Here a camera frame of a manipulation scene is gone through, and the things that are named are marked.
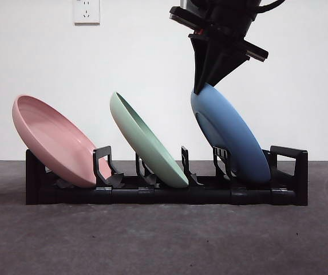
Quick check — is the blue round plate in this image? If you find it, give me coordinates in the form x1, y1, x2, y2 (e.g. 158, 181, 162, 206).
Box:
190, 82, 271, 186

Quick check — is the green round plate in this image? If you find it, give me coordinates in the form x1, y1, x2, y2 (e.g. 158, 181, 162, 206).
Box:
109, 91, 189, 189

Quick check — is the black plate rack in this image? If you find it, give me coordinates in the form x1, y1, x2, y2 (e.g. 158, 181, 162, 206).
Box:
25, 145, 309, 206

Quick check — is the pink round plate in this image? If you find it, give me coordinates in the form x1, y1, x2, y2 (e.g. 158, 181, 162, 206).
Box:
11, 94, 116, 189

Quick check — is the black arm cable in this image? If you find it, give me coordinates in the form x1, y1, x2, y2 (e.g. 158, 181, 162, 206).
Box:
254, 0, 285, 15

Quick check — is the white wall socket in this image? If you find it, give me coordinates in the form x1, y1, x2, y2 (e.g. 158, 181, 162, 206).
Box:
73, 0, 101, 25

